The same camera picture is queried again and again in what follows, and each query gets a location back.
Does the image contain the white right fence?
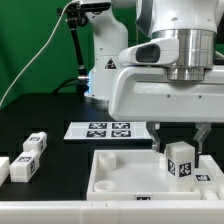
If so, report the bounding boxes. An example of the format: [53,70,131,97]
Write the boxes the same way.
[199,155,224,200]

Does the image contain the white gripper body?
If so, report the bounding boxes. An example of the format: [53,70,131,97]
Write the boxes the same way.
[109,65,224,123]

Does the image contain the white front fence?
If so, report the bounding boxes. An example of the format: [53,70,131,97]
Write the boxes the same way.
[0,201,224,224]

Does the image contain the white fence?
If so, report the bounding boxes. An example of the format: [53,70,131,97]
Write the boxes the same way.
[199,155,224,200]
[0,157,10,186]
[0,201,224,224]

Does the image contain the black base cables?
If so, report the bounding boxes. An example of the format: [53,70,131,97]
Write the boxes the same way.
[51,77,88,94]

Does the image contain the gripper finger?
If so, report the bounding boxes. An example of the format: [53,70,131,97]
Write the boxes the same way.
[146,122,161,152]
[194,122,211,154]

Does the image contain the white square tabletop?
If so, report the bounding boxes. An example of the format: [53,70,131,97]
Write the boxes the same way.
[86,149,201,201]

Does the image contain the white left fence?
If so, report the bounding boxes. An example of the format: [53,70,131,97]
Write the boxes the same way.
[0,157,10,186]

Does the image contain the white marker plate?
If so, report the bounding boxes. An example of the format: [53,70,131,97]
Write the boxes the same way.
[64,122,151,140]

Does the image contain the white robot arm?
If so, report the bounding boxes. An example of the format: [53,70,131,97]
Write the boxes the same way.
[80,0,224,151]

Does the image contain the white cable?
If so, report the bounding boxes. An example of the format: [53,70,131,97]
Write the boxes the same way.
[0,0,78,108]

